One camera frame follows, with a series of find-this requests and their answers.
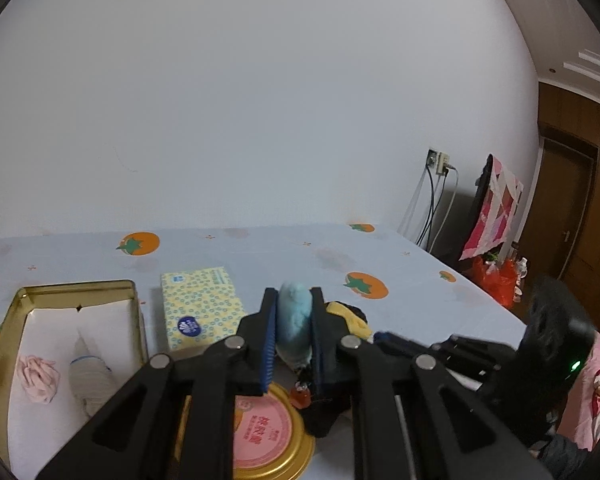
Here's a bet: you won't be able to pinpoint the gold metal tin box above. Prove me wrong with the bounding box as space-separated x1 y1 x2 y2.
0 280 147 479

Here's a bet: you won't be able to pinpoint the hanging power cables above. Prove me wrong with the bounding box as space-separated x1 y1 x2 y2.
396 164 461 254

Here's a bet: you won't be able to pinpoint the pink patterned cloth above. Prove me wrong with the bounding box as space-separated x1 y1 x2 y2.
458 154 524 261

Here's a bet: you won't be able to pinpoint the white knit glove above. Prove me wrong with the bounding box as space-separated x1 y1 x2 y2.
69 334 118 418

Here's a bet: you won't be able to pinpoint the brown wooden door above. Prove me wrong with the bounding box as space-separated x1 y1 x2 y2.
519 84 600 312

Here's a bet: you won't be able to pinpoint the black fuzzy cloth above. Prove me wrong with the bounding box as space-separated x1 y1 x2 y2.
300 339 379 438

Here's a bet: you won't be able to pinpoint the tomato print tablecloth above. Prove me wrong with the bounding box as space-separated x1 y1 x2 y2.
0 222 531 480

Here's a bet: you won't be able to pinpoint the wall power outlet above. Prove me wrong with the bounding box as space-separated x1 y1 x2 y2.
426 148 450 176

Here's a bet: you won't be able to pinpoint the yellow cloth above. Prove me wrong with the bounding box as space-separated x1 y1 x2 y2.
326 301 373 340

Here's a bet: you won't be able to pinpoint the light blue plush keychain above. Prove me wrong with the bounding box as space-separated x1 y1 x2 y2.
276 282 312 370

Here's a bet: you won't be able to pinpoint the red plastic bag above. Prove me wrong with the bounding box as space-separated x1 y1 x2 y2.
471 256 518 309

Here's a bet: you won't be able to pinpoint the yellow dotted tissue pack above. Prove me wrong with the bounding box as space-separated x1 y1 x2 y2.
161 266 246 352

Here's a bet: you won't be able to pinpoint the pink scrunched cloth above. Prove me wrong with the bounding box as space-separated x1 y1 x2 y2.
16 356 60 404

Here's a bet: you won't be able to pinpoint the round gold pink lid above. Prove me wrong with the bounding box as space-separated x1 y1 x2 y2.
174 381 316 480

